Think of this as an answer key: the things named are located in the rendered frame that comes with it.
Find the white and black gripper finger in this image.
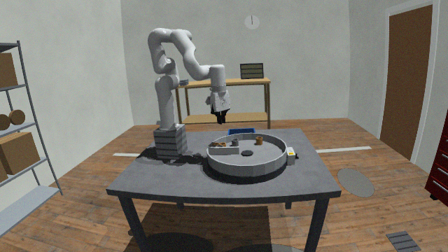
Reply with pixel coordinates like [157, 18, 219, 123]
[220, 109, 229, 123]
[211, 107, 222, 125]

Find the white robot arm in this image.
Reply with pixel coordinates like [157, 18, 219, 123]
[148, 28, 226, 131]

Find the blue crate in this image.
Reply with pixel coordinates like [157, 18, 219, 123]
[227, 128, 256, 135]

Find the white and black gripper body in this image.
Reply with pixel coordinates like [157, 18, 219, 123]
[210, 90, 230, 112]

